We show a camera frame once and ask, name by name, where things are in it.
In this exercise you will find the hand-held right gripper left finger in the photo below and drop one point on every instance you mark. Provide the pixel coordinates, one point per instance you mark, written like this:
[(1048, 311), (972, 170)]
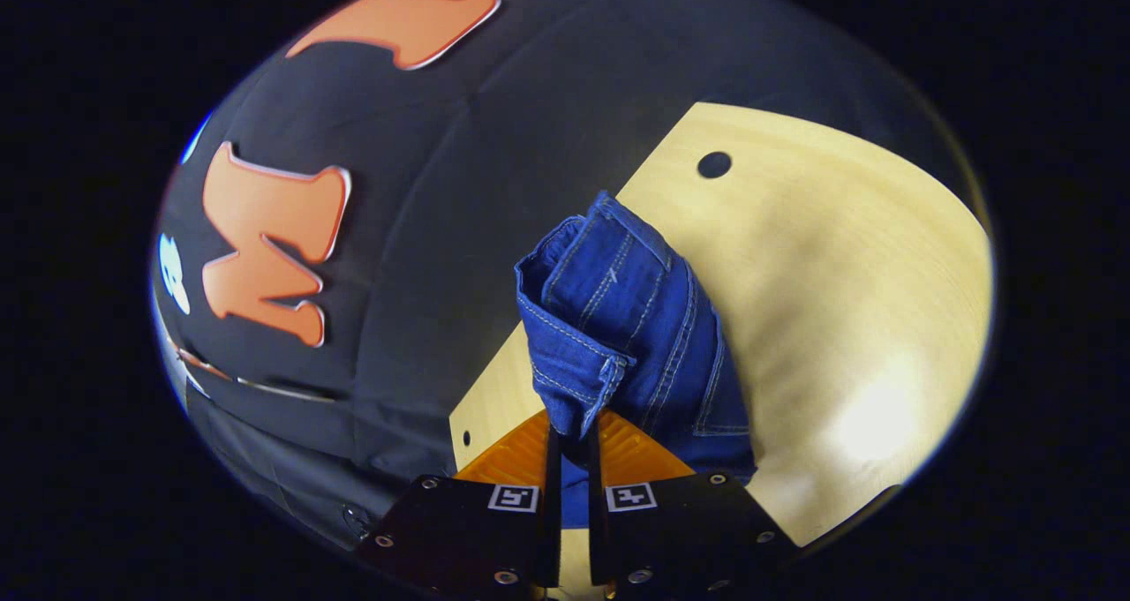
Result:
[(552, 513)]

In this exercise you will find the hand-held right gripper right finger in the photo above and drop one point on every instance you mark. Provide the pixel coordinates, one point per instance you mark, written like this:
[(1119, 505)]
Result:
[(596, 513)]

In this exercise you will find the blue denim jeans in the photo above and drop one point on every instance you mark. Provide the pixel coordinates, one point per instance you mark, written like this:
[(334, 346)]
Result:
[(618, 301)]

